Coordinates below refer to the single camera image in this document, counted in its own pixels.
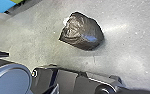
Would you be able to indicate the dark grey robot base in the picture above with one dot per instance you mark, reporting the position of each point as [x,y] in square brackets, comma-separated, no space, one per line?
[74,83]

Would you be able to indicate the green sofa seat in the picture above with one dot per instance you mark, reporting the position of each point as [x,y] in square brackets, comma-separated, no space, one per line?
[17,1]

